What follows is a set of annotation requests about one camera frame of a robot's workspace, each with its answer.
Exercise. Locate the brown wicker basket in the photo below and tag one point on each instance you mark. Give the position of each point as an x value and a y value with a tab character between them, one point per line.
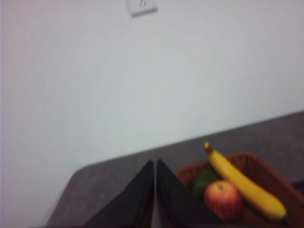
261	171

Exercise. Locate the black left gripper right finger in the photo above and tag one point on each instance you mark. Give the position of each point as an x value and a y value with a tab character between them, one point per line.
175	204

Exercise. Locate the white wall socket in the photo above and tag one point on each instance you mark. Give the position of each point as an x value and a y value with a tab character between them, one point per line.
142	7

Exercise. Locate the red apple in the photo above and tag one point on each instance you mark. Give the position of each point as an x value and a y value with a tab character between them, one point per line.
223	199

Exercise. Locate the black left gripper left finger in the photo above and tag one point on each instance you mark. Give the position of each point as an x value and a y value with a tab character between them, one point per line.
133	204

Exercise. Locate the yellow banana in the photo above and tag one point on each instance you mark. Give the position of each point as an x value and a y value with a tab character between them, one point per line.
247	187

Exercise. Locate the dark green fruit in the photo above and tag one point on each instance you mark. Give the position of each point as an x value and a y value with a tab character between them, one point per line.
203	183

